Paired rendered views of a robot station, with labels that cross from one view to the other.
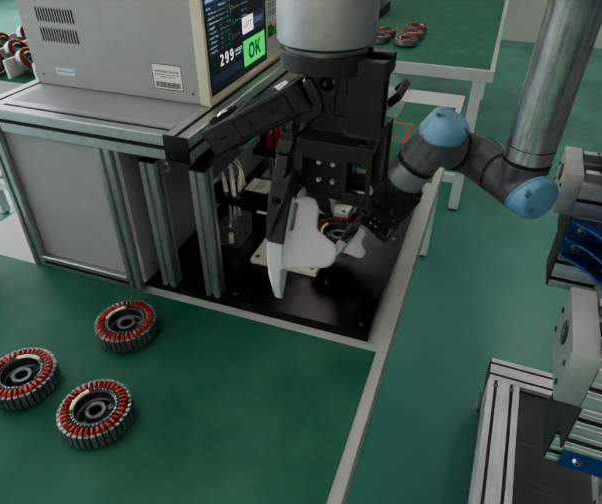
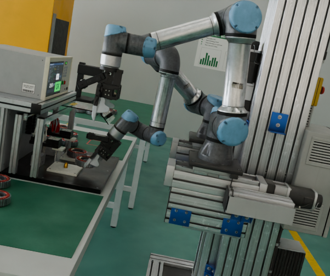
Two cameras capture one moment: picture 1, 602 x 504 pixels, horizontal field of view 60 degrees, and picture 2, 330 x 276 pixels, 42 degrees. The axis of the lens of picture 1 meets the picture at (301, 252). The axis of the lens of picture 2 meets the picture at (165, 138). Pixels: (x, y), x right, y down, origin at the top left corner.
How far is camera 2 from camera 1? 1.23 m
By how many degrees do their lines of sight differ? 31
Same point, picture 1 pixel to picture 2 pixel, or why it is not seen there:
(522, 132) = (154, 115)
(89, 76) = not seen: outside the picture
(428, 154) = (124, 124)
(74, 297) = not seen: outside the picture
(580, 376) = (170, 173)
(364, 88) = (117, 75)
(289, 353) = (69, 194)
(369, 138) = (117, 85)
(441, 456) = not seen: outside the picture
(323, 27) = (111, 61)
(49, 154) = not seen: outside the picture
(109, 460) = (4, 210)
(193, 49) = (42, 79)
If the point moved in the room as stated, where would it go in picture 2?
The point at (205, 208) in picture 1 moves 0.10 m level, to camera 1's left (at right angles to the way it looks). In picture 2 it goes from (40, 134) to (17, 131)
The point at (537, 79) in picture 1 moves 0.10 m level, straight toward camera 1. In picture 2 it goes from (157, 99) to (154, 101)
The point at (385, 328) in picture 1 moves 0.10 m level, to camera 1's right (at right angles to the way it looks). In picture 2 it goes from (106, 191) to (126, 193)
